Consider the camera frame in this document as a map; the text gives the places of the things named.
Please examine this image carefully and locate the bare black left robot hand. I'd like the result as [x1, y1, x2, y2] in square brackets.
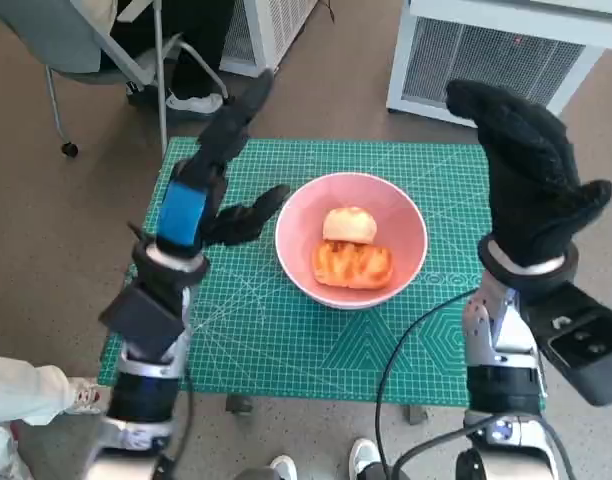
[155, 68, 291, 259]

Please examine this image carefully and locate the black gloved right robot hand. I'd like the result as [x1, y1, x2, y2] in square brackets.
[445, 79, 612, 269]

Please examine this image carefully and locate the pink bowl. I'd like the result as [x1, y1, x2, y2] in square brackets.
[274, 172, 429, 309]

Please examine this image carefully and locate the round toy bread bun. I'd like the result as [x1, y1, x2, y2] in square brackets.
[322, 206, 378, 246]

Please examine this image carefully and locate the long braided toy bread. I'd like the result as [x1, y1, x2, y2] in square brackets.
[311, 240, 393, 290]

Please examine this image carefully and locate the white cabinet with wide grille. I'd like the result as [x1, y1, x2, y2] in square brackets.
[385, 0, 612, 129]

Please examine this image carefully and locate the green cutting mat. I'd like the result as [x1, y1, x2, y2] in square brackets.
[96, 138, 493, 405]

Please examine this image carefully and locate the person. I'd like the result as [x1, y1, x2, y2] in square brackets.
[0, 354, 105, 480]
[108, 0, 237, 119]

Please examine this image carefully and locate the white cabinet with narrow grille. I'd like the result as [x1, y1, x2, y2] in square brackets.
[218, 0, 320, 79]

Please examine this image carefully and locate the grey office chair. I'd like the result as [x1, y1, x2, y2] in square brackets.
[0, 0, 232, 159]

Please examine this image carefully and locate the white shoe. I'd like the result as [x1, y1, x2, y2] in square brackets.
[349, 438, 380, 476]
[269, 454, 298, 480]

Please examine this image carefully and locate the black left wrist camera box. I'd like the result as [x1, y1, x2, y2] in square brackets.
[99, 282, 185, 359]

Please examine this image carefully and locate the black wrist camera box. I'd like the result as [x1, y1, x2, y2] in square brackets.
[99, 282, 185, 359]
[523, 282, 612, 407]

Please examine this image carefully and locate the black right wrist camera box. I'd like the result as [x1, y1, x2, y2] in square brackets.
[523, 282, 612, 407]

